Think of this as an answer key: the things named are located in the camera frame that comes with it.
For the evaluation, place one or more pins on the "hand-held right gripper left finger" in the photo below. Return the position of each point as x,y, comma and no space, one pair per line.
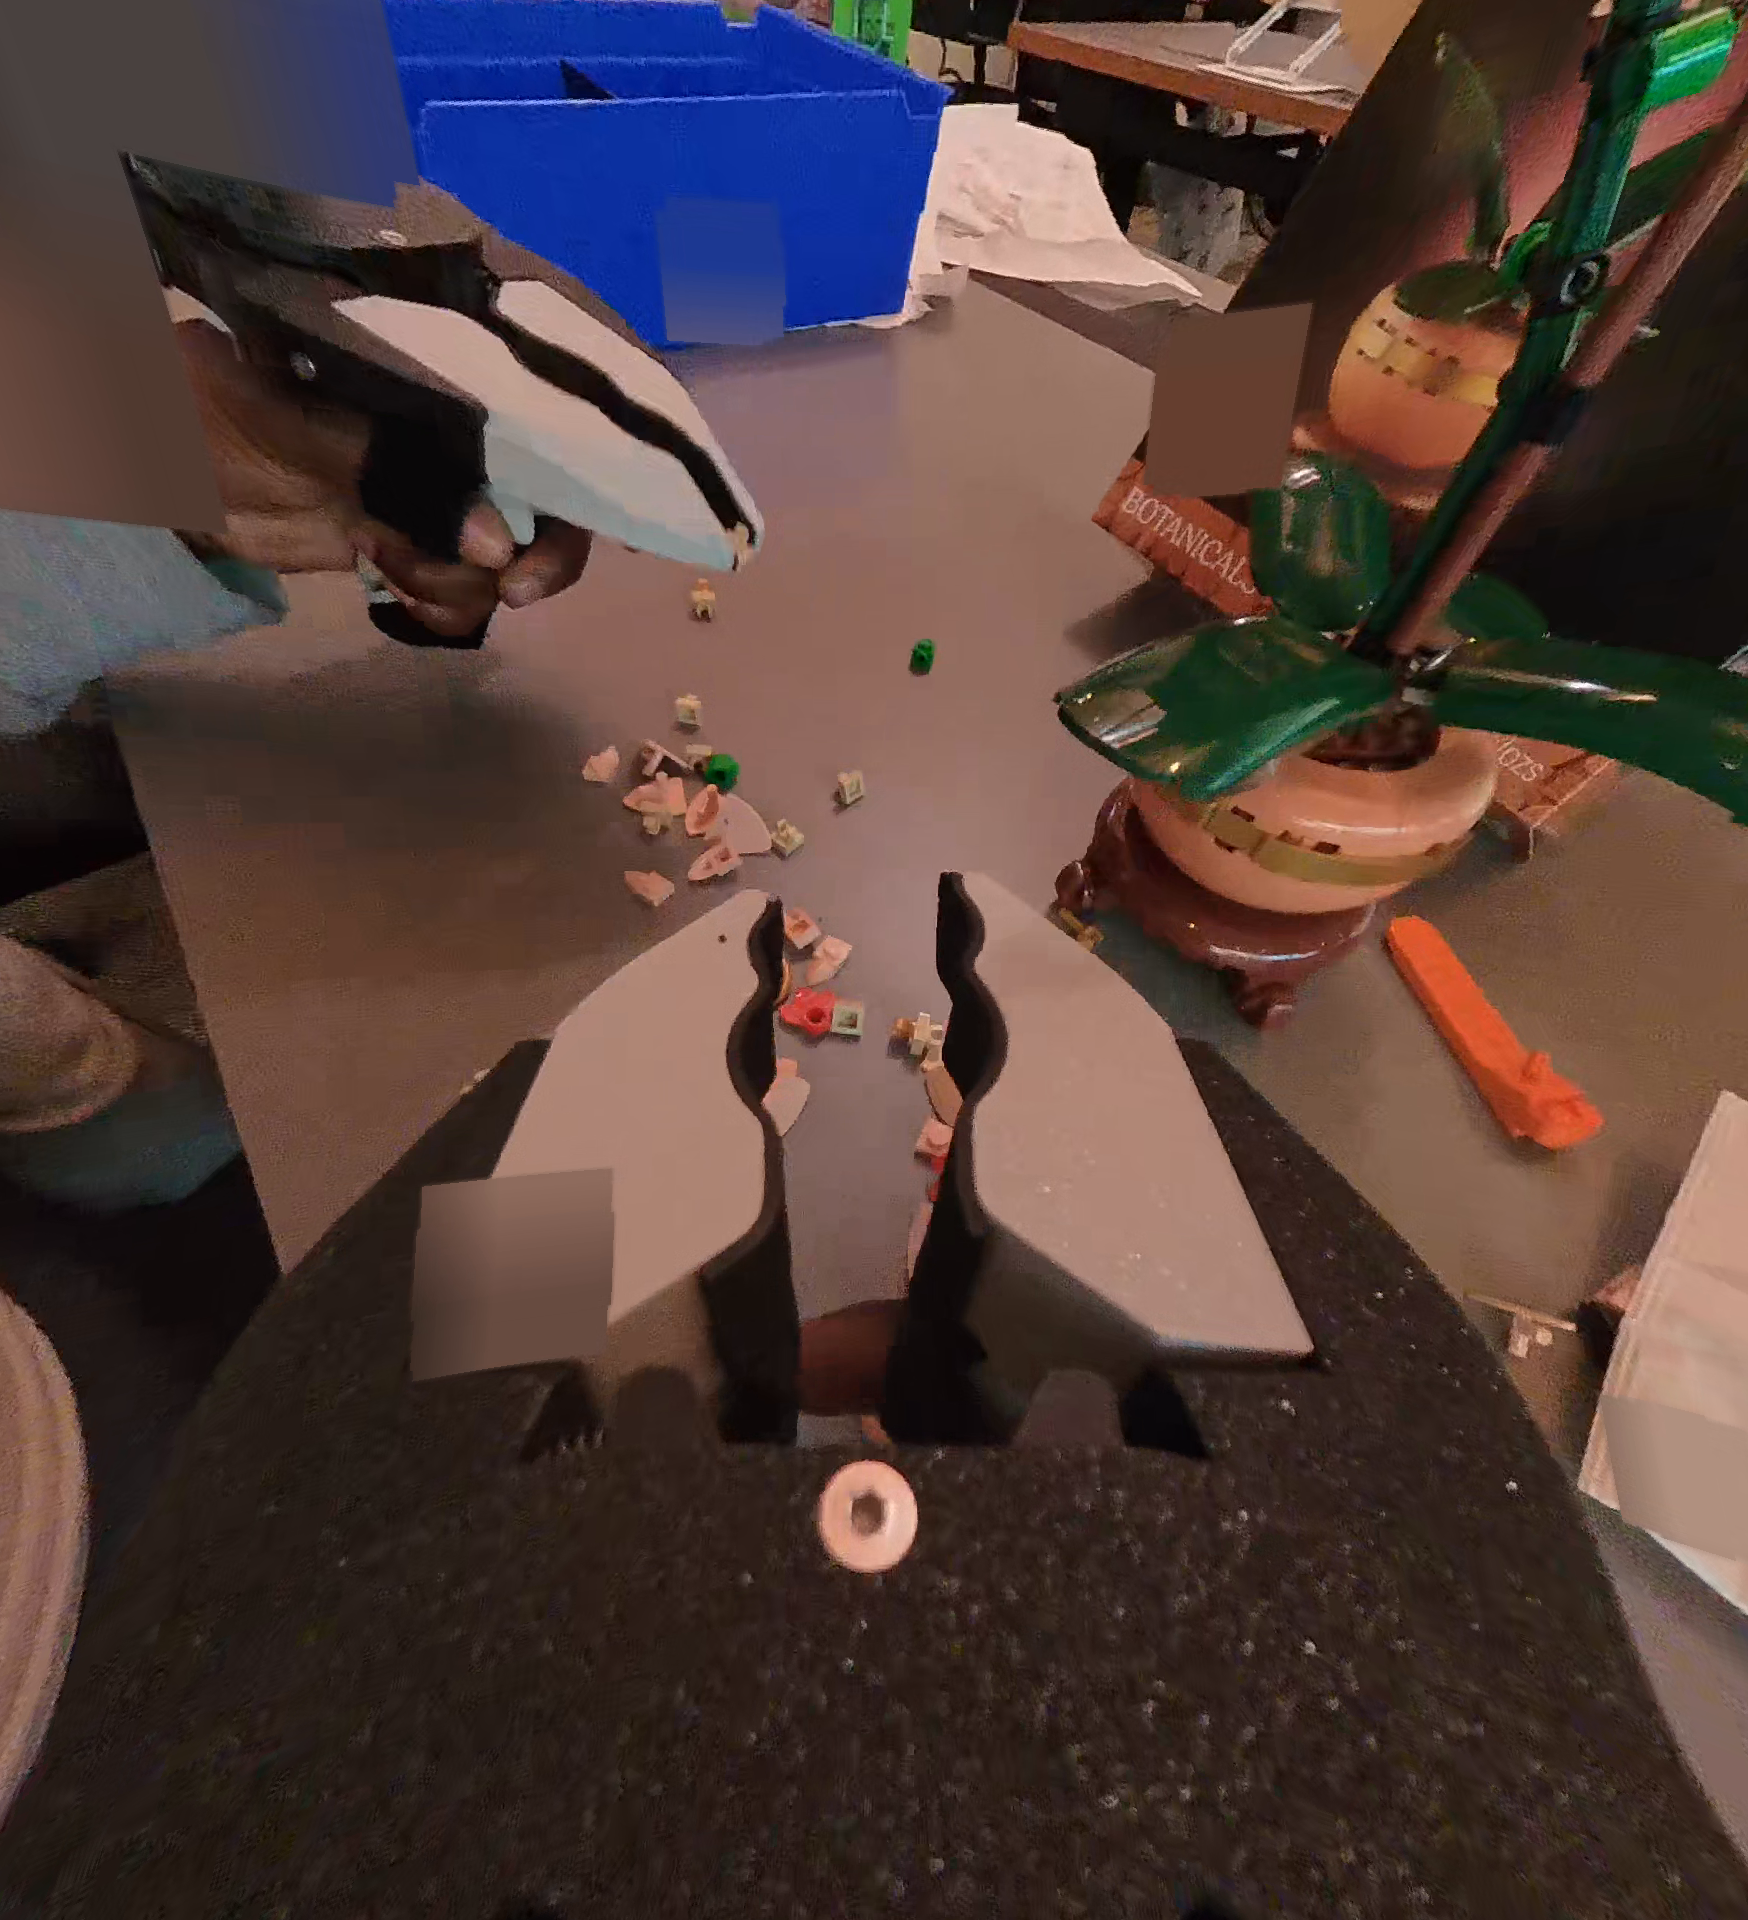
635,1095

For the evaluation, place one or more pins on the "crumpled white paper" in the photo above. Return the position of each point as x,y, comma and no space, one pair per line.
1023,197

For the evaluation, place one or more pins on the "grey desk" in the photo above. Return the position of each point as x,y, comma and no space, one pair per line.
439,780

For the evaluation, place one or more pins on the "dark orchid product box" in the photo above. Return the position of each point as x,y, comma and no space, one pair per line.
1684,450

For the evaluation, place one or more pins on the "pile of small brick pieces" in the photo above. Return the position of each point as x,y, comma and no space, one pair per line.
708,819

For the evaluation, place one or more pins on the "brick orchid plant model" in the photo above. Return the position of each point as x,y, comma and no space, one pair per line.
1323,841

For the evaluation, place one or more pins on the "orange brick separator tool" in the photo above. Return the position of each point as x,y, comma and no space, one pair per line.
1488,1043

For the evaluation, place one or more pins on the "person's grey clothing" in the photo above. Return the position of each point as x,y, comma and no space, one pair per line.
48,1050

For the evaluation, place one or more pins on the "red flower brick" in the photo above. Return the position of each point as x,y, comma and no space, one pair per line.
810,1017

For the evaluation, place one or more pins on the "person's left forearm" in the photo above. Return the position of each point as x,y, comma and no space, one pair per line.
34,615

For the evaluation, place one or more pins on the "blue plastic bin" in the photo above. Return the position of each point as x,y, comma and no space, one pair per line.
543,226

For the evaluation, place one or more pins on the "person's left hand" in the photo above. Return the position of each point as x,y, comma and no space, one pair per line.
288,481

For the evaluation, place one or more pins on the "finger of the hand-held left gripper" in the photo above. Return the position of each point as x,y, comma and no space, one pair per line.
574,466
605,362

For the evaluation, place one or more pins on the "wooden background table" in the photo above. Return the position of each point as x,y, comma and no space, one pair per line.
1158,62

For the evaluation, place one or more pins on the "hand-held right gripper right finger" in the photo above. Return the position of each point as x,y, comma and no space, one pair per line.
1099,1141

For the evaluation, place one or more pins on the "white instruction booklet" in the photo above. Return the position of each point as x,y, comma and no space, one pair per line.
1728,1275

